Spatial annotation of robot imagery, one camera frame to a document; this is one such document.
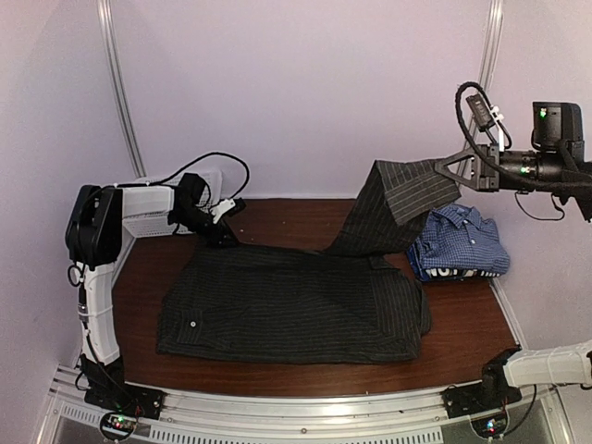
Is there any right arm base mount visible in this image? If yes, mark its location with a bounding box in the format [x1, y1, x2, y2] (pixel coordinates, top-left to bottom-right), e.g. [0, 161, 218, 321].
[441, 381, 523, 419]

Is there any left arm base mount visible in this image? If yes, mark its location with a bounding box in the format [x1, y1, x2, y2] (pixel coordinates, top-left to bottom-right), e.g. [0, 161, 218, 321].
[84, 384, 165, 420]

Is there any black camera cable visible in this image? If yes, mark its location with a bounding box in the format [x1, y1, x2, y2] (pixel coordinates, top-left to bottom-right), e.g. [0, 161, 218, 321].
[161, 152, 252, 200]
[454, 80, 533, 193]

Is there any right circuit board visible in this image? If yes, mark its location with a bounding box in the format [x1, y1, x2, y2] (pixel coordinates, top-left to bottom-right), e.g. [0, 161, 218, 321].
[471, 415, 509, 439]

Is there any navy folded shirt white print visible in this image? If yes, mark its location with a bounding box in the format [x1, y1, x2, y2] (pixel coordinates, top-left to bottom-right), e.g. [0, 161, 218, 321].
[406, 249, 500, 282]

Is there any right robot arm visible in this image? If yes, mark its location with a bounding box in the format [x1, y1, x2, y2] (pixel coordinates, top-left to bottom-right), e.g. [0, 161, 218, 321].
[435, 142, 591, 409]

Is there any left circuit board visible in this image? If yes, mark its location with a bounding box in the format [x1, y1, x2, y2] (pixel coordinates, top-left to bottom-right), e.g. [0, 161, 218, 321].
[99, 413, 137, 440]

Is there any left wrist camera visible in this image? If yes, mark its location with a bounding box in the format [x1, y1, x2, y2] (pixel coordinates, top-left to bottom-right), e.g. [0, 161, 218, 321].
[209, 198, 246, 225]

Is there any aluminium frame post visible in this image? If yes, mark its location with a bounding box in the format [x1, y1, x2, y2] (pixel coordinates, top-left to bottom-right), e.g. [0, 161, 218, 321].
[96, 0, 146, 178]
[478, 0, 504, 91]

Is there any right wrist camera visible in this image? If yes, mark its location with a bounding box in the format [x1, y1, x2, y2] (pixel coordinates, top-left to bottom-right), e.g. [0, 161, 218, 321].
[465, 93, 506, 152]

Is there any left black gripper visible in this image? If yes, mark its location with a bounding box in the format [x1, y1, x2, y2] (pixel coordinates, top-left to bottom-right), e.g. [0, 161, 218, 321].
[169, 205, 240, 248]

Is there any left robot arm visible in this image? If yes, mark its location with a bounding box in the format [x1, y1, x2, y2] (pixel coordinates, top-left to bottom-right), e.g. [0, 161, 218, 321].
[65, 173, 245, 411]

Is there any left black camera cable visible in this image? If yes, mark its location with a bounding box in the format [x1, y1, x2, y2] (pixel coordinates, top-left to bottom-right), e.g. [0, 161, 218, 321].
[161, 152, 252, 200]

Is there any right black camera cable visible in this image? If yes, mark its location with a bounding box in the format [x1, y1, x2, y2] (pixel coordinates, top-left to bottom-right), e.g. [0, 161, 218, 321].
[454, 80, 533, 193]

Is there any right aluminium frame post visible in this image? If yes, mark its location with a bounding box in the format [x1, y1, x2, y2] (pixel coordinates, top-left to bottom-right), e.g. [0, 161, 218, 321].
[478, 0, 504, 91]

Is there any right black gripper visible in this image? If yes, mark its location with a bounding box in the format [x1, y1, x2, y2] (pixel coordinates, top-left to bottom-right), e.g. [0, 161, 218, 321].
[436, 142, 568, 192]

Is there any front aluminium rail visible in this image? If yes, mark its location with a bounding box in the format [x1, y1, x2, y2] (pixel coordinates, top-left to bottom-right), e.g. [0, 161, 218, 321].
[45, 363, 561, 444]

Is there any circuit board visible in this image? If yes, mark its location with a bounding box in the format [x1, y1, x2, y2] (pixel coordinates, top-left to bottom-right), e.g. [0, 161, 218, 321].
[471, 415, 509, 439]
[99, 413, 137, 440]

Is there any left aluminium frame post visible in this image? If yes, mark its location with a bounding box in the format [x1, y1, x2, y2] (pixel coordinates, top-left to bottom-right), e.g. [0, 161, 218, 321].
[96, 0, 146, 178]

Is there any dark pinstriped long sleeve shirt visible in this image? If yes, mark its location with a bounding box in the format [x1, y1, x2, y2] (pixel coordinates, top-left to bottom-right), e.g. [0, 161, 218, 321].
[156, 159, 460, 364]

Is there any blue checkered folded shirt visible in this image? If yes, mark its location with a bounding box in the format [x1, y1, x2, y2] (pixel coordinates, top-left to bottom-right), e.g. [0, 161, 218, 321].
[407, 203, 511, 275]

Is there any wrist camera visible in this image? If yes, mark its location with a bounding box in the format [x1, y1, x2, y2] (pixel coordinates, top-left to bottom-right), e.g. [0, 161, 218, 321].
[209, 198, 246, 225]
[465, 93, 506, 152]

